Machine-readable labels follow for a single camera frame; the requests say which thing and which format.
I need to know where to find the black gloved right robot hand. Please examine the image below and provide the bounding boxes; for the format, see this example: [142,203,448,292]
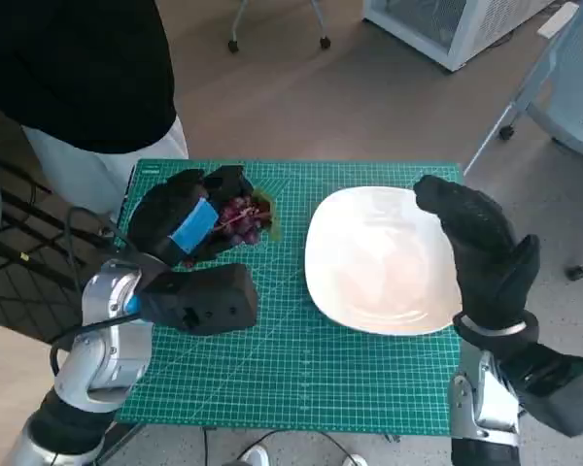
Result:
[412,174,540,332]

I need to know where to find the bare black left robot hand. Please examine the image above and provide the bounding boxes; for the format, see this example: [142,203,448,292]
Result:
[127,164,254,266]

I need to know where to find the red toy grape bunch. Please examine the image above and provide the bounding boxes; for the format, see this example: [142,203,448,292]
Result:
[182,186,281,268]

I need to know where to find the white square plate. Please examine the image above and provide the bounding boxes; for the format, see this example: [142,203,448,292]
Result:
[304,186,463,336]

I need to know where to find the person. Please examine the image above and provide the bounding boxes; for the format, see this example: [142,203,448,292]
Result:
[0,0,189,215]

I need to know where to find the grey mesh chair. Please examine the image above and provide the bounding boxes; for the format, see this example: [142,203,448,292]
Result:
[462,0,583,282]

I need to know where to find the chair legs with casters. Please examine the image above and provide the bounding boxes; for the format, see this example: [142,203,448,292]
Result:
[226,0,332,53]

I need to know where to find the green cutting mat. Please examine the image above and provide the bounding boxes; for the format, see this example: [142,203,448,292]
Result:
[114,158,463,435]

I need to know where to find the white perforated cabinet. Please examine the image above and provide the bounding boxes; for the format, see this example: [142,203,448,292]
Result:
[361,0,555,74]

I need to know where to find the light wooden desk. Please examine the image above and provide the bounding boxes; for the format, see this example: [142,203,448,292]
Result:
[0,317,82,466]

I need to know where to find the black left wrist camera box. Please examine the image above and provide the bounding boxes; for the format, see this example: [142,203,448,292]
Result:
[138,263,259,335]

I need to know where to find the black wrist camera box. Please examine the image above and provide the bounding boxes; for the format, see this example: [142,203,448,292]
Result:
[499,342,583,438]
[138,263,259,335]

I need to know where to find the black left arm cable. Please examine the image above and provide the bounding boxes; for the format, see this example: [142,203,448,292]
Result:
[48,206,147,384]

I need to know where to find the black wire rack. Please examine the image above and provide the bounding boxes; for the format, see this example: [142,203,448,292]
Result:
[0,148,127,346]

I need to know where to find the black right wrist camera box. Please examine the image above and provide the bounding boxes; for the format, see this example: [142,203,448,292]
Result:
[499,342,583,438]

